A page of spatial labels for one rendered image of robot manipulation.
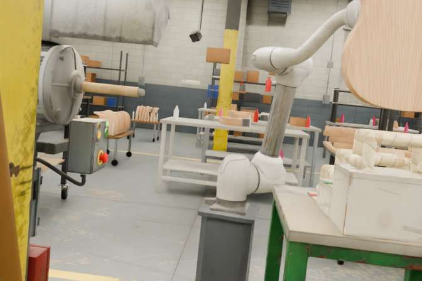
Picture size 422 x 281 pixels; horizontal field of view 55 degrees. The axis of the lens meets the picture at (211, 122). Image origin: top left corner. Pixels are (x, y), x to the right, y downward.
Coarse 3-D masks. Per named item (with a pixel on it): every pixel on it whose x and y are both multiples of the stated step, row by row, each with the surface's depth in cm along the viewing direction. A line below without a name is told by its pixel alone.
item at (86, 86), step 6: (84, 84) 128; (90, 84) 128; (96, 84) 128; (102, 84) 129; (108, 84) 129; (84, 90) 129; (90, 90) 129; (96, 90) 128; (102, 90) 128; (108, 90) 128; (114, 90) 128; (120, 90) 127; (126, 90) 127; (132, 90) 127; (132, 96) 128; (138, 96) 129
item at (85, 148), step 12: (72, 120) 151; (84, 120) 152; (96, 120) 157; (72, 132) 151; (84, 132) 150; (96, 132) 152; (72, 144) 151; (84, 144) 151; (96, 144) 153; (72, 156) 151; (84, 156) 151; (96, 156) 154; (72, 168) 152; (84, 168) 151; (96, 168) 156; (72, 180) 154; (84, 180) 156
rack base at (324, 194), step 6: (324, 180) 133; (330, 180) 134; (318, 186) 136; (324, 186) 129; (330, 186) 124; (318, 192) 135; (324, 192) 128; (330, 192) 122; (318, 198) 135; (324, 198) 128; (330, 198) 121; (318, 204) 134; (324, 204) 127; (324, 210) 126
